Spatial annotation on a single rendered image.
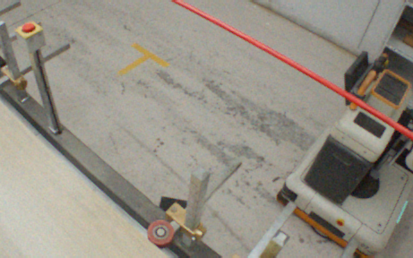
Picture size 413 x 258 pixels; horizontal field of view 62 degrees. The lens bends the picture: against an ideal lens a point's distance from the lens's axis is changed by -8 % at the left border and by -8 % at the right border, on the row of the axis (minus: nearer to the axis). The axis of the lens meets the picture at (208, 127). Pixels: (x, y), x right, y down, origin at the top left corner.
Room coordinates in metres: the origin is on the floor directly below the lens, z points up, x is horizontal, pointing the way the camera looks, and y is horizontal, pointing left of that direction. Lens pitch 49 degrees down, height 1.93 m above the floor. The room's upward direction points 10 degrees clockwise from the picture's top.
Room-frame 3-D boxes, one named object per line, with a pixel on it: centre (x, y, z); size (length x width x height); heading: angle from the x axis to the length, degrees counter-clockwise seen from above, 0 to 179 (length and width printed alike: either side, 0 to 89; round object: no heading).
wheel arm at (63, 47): (1.13, 0.84, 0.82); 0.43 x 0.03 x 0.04; 149
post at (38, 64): (0.89, 0.63, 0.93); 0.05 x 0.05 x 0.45; 59
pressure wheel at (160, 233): (0.45, 0.08, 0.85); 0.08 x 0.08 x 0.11
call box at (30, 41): (0.89, 0.63, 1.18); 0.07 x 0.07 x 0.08; 59
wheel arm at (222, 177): (0.62, -0.02, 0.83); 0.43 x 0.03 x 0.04; 149
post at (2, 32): (1.03, 0.86, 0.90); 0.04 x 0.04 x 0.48; 59
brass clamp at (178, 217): (0.53, 0.02, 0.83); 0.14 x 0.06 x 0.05; 59
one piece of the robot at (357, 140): (1.28, -0.82, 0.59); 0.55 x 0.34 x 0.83; 149
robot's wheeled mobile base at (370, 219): (1.23, -0.90, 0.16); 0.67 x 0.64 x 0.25; 59
